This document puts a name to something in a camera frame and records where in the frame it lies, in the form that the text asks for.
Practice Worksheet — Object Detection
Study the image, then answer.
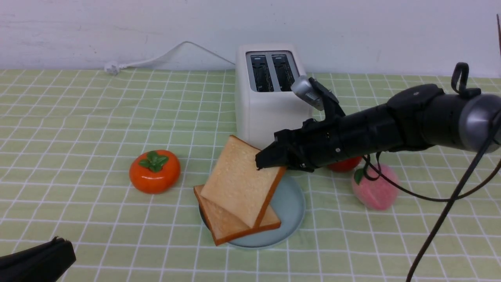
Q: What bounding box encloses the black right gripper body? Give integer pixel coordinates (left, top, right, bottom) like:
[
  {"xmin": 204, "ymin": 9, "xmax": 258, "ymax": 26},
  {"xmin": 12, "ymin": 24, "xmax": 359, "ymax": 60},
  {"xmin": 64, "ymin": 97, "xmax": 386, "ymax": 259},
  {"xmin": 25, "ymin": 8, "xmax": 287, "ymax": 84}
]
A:
[{"xmin": 274, "ymin": 117, "xmax": 353, "ymax": 172}]

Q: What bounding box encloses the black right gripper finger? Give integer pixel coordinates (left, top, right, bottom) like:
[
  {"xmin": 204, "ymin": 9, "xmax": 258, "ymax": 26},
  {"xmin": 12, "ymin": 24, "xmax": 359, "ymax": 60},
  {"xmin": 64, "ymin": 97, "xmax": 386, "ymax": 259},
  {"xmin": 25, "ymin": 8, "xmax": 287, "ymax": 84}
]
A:
[{"xmin": 255, "ymin": 142, "xmax": 298, "ymax": 170}]

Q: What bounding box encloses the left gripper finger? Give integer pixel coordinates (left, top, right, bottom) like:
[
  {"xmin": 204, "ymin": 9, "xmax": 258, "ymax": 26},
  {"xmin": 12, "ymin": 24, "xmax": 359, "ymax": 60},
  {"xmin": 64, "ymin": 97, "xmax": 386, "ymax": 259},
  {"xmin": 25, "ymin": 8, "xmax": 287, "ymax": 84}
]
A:
[{"xmin": 0, "ymin": 236, "xmax": 76, "ymax": 282}]

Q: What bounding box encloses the toast slice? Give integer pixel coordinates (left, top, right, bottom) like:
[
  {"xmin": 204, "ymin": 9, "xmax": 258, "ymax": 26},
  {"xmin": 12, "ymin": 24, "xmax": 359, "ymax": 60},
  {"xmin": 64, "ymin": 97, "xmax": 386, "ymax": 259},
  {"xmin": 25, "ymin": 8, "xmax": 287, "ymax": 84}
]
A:
[
  {"xmin": 193, "ymin": 184, "xmax": 281, "ymax": 246},
  {"xmin": 201, "ymin": 135, "xmax": 286, "ymax": 228}
]

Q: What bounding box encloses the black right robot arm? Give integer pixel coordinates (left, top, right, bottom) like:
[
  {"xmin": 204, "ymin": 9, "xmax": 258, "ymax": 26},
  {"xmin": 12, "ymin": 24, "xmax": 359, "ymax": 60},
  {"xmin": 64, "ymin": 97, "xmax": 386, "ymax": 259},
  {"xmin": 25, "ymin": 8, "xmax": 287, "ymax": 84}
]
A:
[{"xmin": 255, "ymin": 84, "xmax": 500, "ymax": 172}]

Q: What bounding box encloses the red apple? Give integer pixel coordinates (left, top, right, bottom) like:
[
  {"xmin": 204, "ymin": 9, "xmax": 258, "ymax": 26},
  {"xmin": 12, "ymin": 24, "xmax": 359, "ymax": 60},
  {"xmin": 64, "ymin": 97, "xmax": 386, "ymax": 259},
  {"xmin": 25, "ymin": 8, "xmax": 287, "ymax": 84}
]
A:
[{"xmin": 327, "ymin": 156, "xmax": 362, "ymax": 173}]

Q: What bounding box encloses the light blue plate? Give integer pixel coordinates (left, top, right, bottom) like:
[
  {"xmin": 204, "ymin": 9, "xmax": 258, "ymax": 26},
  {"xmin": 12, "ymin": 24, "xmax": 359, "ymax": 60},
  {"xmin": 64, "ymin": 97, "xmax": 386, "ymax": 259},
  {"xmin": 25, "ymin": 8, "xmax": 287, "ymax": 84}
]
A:
[{"xmin": 222, "ymin": 176, "xmax": 306, "ymax": 249}]

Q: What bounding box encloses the white toaster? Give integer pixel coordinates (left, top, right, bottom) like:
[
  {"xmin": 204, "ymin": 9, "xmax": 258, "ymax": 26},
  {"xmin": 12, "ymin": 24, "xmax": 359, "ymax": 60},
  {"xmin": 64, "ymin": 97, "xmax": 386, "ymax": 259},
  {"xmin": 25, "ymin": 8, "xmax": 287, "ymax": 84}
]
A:
[{"xmin": 234, "ymin": 43, "xmax": 313, "ymax": 149}]

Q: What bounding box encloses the pink peach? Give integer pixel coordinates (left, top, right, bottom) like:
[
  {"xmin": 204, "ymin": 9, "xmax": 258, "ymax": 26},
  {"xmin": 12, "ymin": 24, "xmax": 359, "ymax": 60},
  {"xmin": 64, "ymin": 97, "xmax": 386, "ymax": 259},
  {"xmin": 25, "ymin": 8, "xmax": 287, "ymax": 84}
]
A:
[{"xmin": 352, "ymin": 164, "xmax": 400, "ymax": 211}]

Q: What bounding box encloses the green checkered tablecloth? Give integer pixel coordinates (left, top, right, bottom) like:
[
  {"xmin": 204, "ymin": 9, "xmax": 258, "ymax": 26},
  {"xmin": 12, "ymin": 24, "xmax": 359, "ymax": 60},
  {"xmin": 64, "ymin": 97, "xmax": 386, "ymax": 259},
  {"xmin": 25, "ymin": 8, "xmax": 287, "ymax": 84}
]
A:
[{"xmin": 0, "ymin": 70, "xmax": 501, "ymax": 282}]

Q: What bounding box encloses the orange persimmon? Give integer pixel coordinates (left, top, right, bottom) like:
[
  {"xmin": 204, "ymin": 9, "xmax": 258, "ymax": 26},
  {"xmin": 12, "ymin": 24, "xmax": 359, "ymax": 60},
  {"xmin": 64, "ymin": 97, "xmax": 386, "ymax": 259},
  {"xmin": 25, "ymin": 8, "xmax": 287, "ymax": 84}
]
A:
[{"xmin": 129, "ymin": 150, "xmax": 181, "ymax": 194}]

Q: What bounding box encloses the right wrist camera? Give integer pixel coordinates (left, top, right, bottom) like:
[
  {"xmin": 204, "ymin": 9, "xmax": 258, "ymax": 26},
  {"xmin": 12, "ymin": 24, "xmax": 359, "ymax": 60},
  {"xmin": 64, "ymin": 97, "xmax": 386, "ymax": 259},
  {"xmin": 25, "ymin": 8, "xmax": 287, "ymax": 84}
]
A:
[{"xmin": 290, "ymin": 76, "xmax": 346, "ymax": 119}]

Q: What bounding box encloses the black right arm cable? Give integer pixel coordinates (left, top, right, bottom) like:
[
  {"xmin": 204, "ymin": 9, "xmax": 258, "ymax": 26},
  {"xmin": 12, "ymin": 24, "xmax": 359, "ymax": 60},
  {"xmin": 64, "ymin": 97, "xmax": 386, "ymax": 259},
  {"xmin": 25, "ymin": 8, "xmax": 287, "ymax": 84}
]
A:
[{"xmin": 362, "ymin": 14, "xmax": 501, "ymax": 282}]

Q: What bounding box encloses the white toaster power cord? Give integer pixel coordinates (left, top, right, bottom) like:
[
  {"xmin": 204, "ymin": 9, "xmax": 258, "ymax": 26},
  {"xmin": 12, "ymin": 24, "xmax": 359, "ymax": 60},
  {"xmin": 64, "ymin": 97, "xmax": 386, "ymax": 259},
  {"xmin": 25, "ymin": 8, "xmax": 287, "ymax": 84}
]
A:
[{"xmin": 104, "ymin": 41, "xmax": 236, "ymax": 76}]

